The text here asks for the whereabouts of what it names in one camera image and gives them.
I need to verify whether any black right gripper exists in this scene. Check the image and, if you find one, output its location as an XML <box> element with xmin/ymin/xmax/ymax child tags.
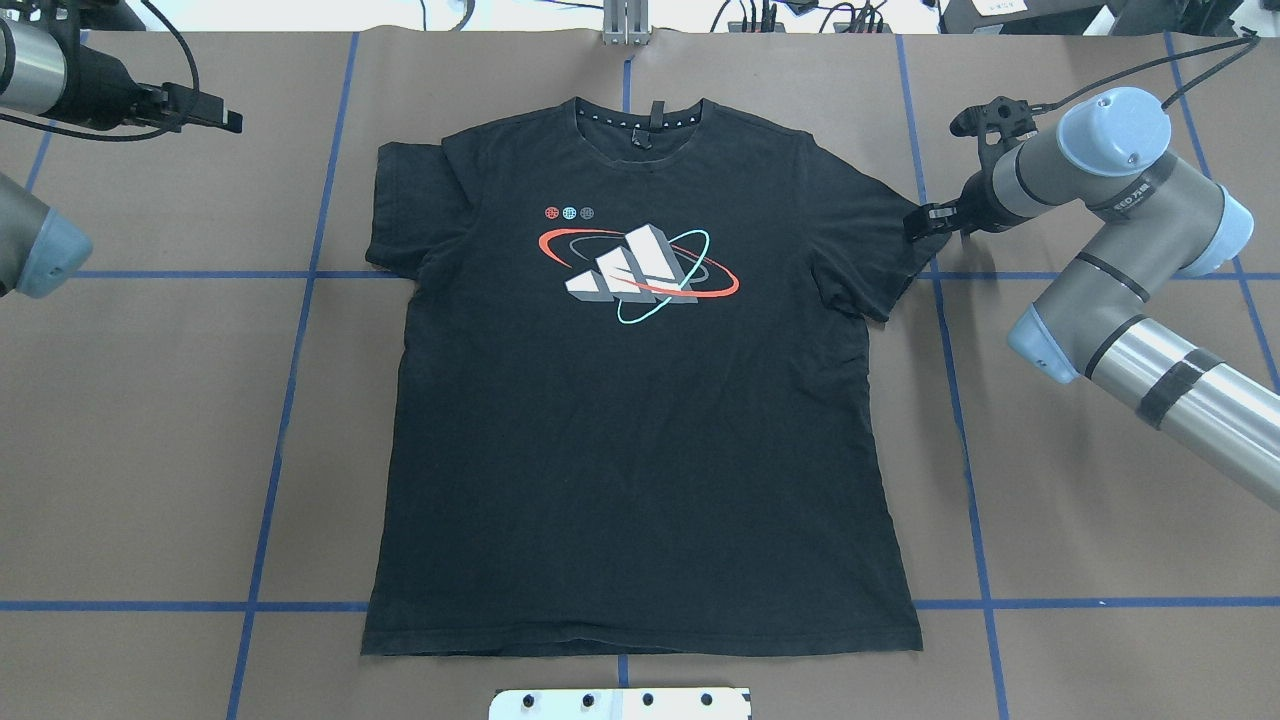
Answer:
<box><xmin>902</xmin><ymin>96</ymin><xmax>1036</xmax><ymax>243</ymax></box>

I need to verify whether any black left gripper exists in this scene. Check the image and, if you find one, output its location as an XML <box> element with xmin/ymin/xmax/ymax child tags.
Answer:
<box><xmin>95</xmin><ymin>51</ymin><xmax>244</xmax><ymax>135</ymax></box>

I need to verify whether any black printed t-shirt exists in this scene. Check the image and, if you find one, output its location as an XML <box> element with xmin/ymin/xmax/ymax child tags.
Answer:
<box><xmin>361</xmin><ymin>97</ymin><xmax>942</xmax><ymax>657</ymax></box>

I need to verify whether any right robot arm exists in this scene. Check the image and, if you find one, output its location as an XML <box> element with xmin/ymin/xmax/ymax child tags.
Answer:
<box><xmin>902</xmin><ymin>87</ymin><xmax>1279</xmax><ymax>507</ymax></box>

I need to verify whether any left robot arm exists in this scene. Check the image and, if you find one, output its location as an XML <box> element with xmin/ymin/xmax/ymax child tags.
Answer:
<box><xmin>1</xmin><ymin>1</ymin><xmax>243</xmax><ymax>299</ymax></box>

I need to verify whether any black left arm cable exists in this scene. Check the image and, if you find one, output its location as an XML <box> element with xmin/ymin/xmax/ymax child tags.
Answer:
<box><xmin>0</xmin><ymin>0</ymin><xmax>201</xmax><ymax>141</ymax></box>

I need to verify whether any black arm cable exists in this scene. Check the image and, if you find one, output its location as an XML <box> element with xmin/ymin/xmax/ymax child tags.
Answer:
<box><xmin>1030</xmin><ymin>29</ymin><xmax>1261</xmax><ymax>113</ymax></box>
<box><xmin>0</xmin><ymin>0</ymin><xmax>201</xmax><ymax>141</ymax></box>

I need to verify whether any grey aluminium post bracket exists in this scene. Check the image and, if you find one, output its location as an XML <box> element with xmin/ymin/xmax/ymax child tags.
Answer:
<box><xmin>600</xmin><ymin>0</ymin><xmax>652</xmax><ymax>46</ymax></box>

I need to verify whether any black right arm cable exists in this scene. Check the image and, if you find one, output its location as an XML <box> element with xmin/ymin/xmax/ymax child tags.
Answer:
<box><xmin>1030</xmin><ymin>29</ymin><xmax>1261</xmax><ymax>113</ymax></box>

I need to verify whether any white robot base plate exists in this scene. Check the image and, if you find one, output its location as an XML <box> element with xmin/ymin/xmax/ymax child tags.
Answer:
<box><xmin>486</xmin><ymin>687</ymin><xmax>755</xmax><ymax>719</ymax></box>

